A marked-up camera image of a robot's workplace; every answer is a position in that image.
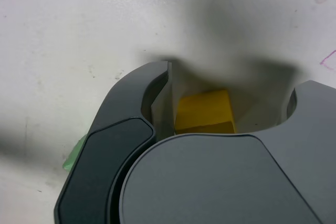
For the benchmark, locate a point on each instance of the green cube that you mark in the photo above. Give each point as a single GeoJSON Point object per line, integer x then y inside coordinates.
{"type": "Point", "coordinates": [72, 161]}

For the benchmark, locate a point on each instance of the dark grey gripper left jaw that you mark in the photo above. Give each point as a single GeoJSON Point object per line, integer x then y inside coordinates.
{"type": "Point", "coordinates": [110, 142]}

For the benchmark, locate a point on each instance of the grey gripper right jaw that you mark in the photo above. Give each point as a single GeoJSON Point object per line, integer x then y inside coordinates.
{"type": "Point", "coordinates": [223, 182]}

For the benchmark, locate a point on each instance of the yellow cube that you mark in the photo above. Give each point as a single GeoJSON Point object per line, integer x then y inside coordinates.
{"type": "Point", "coordinates": [204, 111]}

